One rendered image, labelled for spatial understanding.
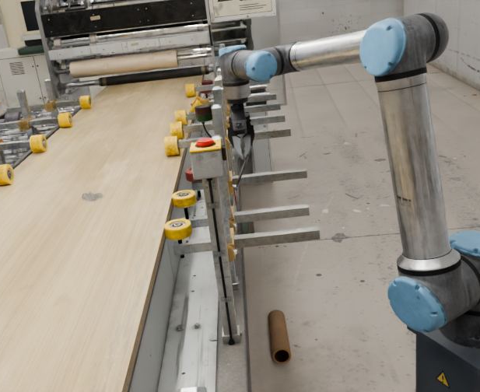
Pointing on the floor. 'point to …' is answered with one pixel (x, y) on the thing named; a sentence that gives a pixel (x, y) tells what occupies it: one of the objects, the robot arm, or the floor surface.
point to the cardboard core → (278, 337)
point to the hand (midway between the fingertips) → (243, 156)
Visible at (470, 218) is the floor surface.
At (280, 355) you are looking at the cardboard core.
